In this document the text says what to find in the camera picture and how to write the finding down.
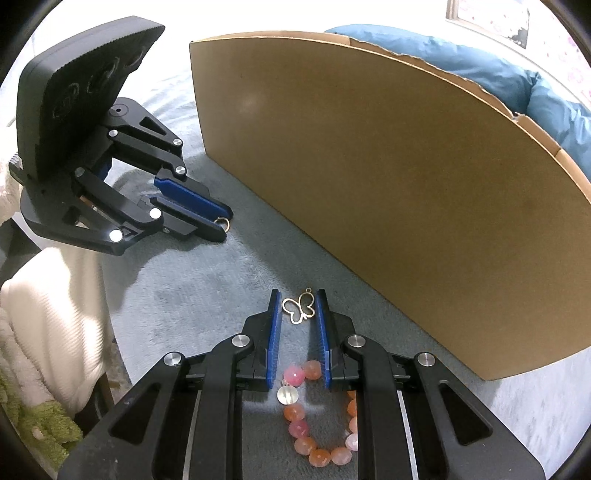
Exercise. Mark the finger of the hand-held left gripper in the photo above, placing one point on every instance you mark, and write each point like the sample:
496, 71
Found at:
184, 221
184, 194

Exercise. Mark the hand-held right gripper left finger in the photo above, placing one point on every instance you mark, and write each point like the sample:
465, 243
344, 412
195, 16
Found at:
275, 341

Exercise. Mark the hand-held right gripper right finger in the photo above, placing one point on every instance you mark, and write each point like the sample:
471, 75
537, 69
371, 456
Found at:
322, 341

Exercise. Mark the butterfly pendant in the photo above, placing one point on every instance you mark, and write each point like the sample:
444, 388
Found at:
300, 310

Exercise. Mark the brown cardboard box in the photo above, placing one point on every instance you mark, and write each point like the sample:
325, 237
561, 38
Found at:
369, 184

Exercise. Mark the white cloth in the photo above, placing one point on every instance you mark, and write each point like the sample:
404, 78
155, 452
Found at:
46, 314

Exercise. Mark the green fuzzy cloth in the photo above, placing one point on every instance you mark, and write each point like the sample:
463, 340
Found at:
41, 424

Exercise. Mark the blue duvet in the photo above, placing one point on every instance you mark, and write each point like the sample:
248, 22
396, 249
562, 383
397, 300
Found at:
554, 115

